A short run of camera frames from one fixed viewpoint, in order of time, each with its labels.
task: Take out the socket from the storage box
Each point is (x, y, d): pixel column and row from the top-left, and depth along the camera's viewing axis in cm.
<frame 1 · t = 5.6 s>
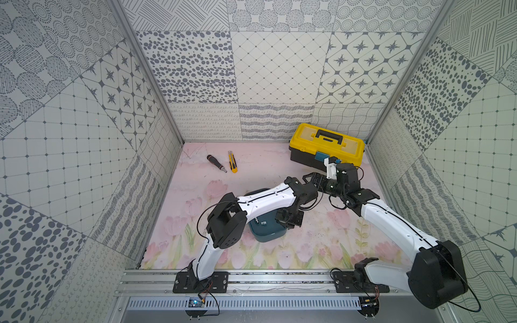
left hand: (294, 226, 80), fingers closed
right hand: (310, 181, 84), fingers open
yellow black toolbox: (309, 146, 100), point 17 cm above the table
yellow utility knife: (232, 162, 113), point 2 cm above the table

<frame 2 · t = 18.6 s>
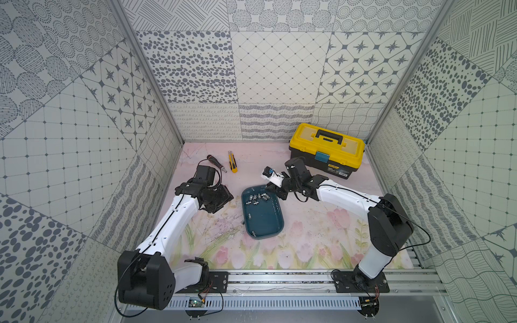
left hand: (229, 196, 82), fingers open
right hand: (271, 186, 87), fingers closed
chrome socket in tray: (250, 197, 97), point 2 cm above the table
the other named things where they were.

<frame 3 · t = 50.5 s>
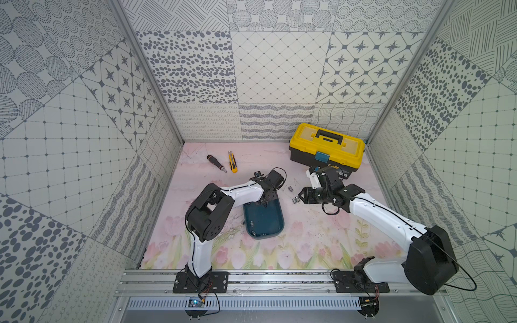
left hand: (270, 193, 96), fingers open
right hand: (305, 197, 85), fingers open
chrome socket 2: (295, 200, 97), point 2 cm above the table
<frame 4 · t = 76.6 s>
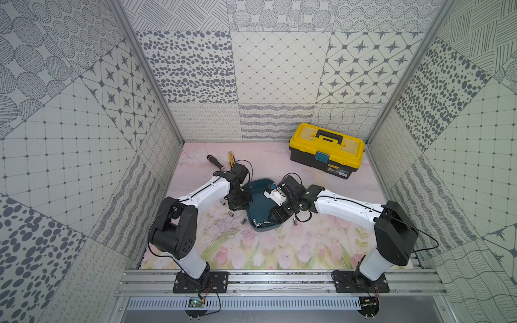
left hand: (250, 203, 88), fingers closed
right hand: (275, 217, 82), fingers open
teal plastic storage tray: (261, 208, 89), point 7 cm above the table
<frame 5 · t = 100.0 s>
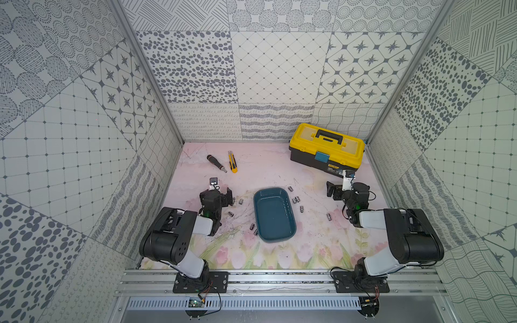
left hand: (216, 187, 94), fingers open
right hand: (338, 184, 95), fingers open
teal plastic storage tray: (274, 214, 92), point 2 cm above the table
chrome socket in tray: (252, 226, 90), on the table
chrome socket in tray 3: (301, 208, 95), on the table
